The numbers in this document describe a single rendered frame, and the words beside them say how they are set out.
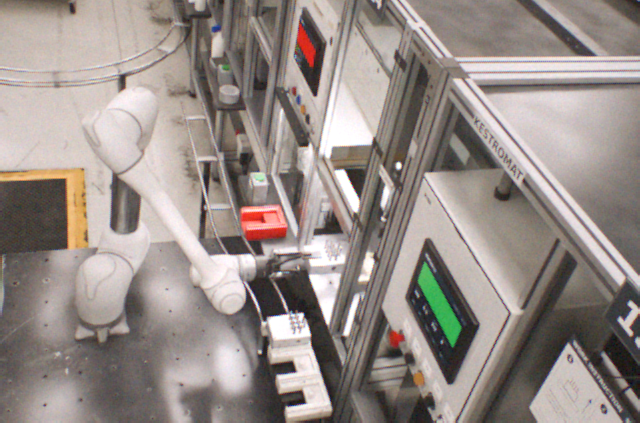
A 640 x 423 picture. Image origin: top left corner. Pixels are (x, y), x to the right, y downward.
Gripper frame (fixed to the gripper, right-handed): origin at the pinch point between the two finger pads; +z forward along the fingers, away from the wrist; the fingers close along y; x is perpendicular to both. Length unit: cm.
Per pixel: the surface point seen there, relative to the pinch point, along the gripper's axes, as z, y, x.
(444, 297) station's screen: 1, 62, -73
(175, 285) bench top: -43, -34, 27
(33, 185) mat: -104, -99, 174
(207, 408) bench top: -39, -35, -28
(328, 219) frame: 16.7, -9.8, 29.7
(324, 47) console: 3, 68, 27
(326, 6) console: 4, 78, 33
